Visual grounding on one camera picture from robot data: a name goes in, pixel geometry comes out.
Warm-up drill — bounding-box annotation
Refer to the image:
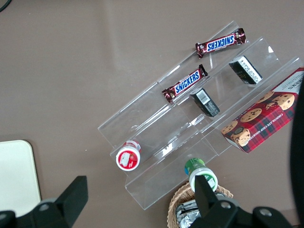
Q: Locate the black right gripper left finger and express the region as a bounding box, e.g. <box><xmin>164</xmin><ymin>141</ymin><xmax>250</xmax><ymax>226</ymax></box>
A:
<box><xmin>16</xmin><ymin>175</ymin><xmax>89</xmax><ymax>228</ymax></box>

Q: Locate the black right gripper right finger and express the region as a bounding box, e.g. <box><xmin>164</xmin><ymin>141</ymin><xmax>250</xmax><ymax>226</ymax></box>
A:
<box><xmin>190</xmin><ymin>176</ymin><xmax>253</xmax><ymax>228</ymax></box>

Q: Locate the tan wicker basket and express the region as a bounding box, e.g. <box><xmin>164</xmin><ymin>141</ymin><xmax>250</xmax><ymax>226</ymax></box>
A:
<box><xmin>168</xmin><ymin>181</ymin><xmax>235</xmax><ymax>228</ymax></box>

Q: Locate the beige plastic tray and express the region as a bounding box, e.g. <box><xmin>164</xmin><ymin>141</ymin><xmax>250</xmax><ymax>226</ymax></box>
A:
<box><xmin>0</xmin><ymin>140</ymin><xmax>42</xmax><ymax>217</ymax></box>

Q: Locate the silver foil pack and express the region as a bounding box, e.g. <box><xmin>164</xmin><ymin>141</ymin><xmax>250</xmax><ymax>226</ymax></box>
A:
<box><xmin>175</xmin><ymin>209</ymin><xmax>198</xmax><ymax>228</ymax></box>
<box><xmin>177</xmin><ymin>199</ymin><xmax>202</xmax><ymax>220</ymax></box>

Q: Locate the green lidded yogurt cup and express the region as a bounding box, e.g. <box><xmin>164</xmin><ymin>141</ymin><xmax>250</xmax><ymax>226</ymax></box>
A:
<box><xmin>184</xmin><ymin>157</ymin><xmax>219</xmax><ymax>193</ymax></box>

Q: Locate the red strawberry yogurt cup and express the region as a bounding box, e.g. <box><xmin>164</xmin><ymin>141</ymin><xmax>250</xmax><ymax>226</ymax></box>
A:
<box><xmin>115</xmin><ymin>140</ymin><xmax>143</xmax><ymax>171</ymax></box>

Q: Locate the clear acrylic stepped stand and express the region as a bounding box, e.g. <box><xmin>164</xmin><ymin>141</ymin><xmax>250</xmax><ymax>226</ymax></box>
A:
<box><xmin>97</xmin><ymin>20</ymin><xmax>304</xmax><ymax>211</ymax></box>

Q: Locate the red tartan cookie box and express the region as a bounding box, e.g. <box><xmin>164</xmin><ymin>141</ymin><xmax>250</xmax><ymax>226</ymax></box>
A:
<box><xmin>220</xmin><ymin>67</ymin><xmax>304</xmax><ymax>154</ymax></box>

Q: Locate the small black box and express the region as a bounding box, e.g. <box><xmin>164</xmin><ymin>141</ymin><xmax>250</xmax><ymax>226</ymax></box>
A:
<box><xmin>228</xmin><ymin>55</ymin><xmax>264</xmax><ymax>86</ymax></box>
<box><xmin>190</xmin><ymin>87</ymin><xmax>220</xmax><ymax>118</ymax></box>

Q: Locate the Snickers chocolate bar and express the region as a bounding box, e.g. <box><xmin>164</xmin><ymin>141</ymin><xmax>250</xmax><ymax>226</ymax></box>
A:
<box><xmin>195</xmin><ymin>28</ymin><xmax>247</xmax><ymax>59</ymax></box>
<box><xmin>161</xmin><ymin>64</ymin><xmax>209</xmax><ymax>104</ymax></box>

